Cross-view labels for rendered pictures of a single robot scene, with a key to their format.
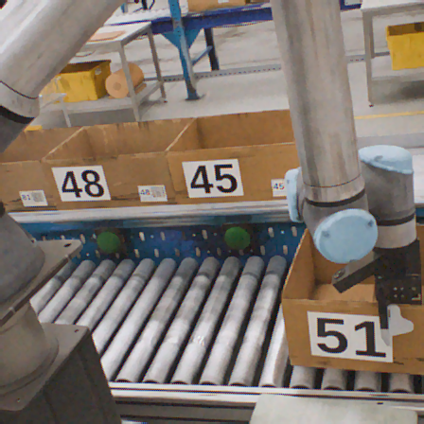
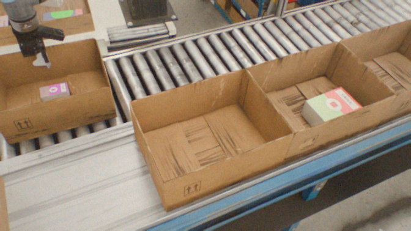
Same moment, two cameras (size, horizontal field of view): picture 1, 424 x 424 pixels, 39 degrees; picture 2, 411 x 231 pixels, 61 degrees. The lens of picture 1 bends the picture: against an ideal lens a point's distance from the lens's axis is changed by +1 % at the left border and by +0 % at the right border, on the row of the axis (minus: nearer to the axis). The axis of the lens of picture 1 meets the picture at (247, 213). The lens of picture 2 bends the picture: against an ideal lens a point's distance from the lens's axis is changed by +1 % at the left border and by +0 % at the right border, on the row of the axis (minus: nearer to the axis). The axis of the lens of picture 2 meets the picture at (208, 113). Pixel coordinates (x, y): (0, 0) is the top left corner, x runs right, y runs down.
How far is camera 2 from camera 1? 2.15 m
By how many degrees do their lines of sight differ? 93
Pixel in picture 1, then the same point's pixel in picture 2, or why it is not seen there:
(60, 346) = not seen: outside the picture
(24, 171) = (349, 43)
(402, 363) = (46, 76)
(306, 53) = not seen: outside the picture
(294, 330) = (93, 53)
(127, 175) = (274, 71)
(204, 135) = (283, 147)
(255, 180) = (176, 109)
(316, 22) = not seen: outside the picture
